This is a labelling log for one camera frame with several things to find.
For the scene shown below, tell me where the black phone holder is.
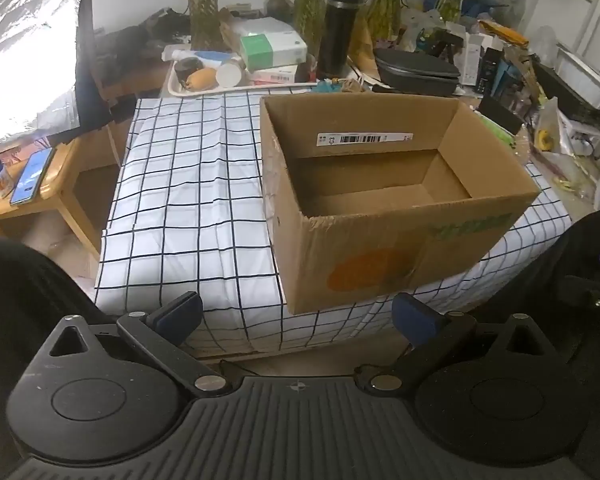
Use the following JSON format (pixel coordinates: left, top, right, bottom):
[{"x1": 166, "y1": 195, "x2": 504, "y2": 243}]
[{"x1": 432, "y1": 30, "x2": 461, "y2": 61}]

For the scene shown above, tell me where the orange bottle white cap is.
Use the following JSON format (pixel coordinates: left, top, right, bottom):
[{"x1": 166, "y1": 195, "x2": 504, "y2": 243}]
[{"x1": 215, "y1": 55, "x2": 246, "y2": 87}]

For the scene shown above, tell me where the orange egg-shaped object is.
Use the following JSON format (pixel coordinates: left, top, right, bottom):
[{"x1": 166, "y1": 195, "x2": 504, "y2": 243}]
[{"x1": 187, "y1": 67, "x2": 217, "y2": 92}]

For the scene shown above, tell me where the flat black box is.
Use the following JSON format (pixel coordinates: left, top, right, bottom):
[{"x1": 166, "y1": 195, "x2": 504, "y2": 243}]
[{"x1": 480, "y1": 95, "x2": 523, "y2": 133}]

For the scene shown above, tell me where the small black jar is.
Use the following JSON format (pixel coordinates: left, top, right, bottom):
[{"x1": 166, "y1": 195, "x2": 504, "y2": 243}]
[{"x1": 175, "y1": 57, "x2": 206, "y2": 88}]

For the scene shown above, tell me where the tall black box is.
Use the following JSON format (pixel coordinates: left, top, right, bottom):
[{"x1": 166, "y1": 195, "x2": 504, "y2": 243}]
[{"x1": 482, "y1": 47, "x2": 503, "y2": 96}]

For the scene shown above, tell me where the dark grey zip case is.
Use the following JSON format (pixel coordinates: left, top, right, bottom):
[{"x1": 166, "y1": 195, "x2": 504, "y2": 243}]
[{"x1": 374, "y1": 47, "x2": 462, "y2": 97}]

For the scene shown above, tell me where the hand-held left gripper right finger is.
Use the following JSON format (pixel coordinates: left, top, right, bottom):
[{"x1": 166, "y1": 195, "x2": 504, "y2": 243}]
[{"x1": 355, "y1": 292, "x2": 549, "y2": 397}]

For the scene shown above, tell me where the green and white box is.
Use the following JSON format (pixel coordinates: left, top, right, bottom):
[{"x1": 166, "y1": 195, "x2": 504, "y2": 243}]
[{"x1": 239, "y1": 31, "x2": 308, "y2": 73}]

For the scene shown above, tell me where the blue smartphone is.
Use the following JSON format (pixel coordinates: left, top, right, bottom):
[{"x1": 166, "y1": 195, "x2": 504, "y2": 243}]
[{"x1": 10, "y1": 147, "x2": 56, "y2": 206}]

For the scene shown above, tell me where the brown paper bag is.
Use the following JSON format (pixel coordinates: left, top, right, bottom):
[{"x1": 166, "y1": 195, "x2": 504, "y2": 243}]
[{"x1": 350, "y1": 7, "x2": 381, "y2": 80}]

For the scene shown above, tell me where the white and pink box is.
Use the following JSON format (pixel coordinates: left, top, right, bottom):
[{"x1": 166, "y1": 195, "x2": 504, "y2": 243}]
[{"x1": 247, "y1": 62, "x2": 301, "y2": 84}]

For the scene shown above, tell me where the silver foil sheet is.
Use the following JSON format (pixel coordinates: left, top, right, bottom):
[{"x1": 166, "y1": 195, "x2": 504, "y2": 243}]
[{"x1": 0, "y1": 0, "x2": 93, "y2": 153}]

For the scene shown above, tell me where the black hanging cloth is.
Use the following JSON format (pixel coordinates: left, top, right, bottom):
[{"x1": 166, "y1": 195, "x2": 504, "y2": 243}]
[{"x1": 75, "y1": 25, "x2": 137, "y2": 137}]

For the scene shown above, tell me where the wooden side table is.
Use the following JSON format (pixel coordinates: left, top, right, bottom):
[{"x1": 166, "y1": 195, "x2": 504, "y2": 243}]
[{"x1": 0, "y1": 132, "x2": 131, "y2": 261}]

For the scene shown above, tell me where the white black-checked cloth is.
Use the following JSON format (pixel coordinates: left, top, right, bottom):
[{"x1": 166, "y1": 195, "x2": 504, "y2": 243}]
[{"x1": 94, "y1": 85, "x2": 573, "y2": 356}]

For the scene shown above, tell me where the blue patterned toy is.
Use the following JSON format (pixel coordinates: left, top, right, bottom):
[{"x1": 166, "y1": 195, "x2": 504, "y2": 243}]
[{"x1": 416, "y1": 24, "x2": 443, "y2": 51}]

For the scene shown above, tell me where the cream plastic tray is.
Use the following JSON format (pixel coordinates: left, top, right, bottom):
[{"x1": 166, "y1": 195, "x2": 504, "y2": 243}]
[{"x1": 161, "y1": 45, "x2": 321, "y2": 98}]

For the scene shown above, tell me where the tall white box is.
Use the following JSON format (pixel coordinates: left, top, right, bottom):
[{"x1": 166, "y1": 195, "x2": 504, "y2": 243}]
[{"x1": 462, "y1": 35, "x2": 486, "y2": 86}]

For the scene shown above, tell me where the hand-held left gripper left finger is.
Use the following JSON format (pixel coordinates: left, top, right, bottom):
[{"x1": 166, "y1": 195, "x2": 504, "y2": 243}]
[{"x1": 46, "y1": 291, "x2": 229, "y2": 400}]

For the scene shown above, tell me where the brown cardboard box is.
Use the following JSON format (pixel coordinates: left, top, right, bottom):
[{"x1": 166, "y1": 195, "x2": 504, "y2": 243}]
[{"x1": 259, "y1": 94, "x2": 541, "y2": 316}]

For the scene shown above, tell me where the black thermos bottle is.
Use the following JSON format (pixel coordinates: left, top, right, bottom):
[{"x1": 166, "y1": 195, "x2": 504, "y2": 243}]
[{"x1": 317, "y1": 0, "x2": 367, "y2": 81}]

